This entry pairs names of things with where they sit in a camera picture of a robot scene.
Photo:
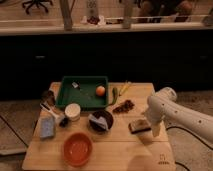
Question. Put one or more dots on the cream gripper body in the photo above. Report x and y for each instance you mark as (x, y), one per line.
(156, 128)

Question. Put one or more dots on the brown whiteboard eraser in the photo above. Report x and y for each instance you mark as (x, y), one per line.
(138, 126)

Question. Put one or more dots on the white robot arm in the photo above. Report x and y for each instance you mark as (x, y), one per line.
(163, 103)

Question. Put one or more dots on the dark bowl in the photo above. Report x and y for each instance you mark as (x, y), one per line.
(106, 115)

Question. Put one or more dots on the grey cloth in bowl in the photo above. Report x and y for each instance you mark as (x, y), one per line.
(98, 124)

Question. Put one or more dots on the red plastic bowl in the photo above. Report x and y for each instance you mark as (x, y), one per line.
(77, 149)

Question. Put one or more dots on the brown dried food pile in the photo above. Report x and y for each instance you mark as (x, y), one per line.
(124, 107)

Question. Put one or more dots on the green chili pepper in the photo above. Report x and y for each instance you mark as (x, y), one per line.
(114, 96)

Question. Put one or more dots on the orange fruit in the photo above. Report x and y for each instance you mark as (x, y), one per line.
(100, 91)

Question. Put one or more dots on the green plastic tray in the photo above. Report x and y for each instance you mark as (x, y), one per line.
(85, 96)

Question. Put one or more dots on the white cup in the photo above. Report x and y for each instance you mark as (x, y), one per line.
(72, 111)

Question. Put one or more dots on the small black object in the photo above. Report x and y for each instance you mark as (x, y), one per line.
(64, 122)

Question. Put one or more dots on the small metal clip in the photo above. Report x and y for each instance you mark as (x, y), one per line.
(75, 85)

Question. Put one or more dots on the blue sponge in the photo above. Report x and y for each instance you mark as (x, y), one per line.
(47, 127)

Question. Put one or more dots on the black office chair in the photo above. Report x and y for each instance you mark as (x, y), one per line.
(28, 4)

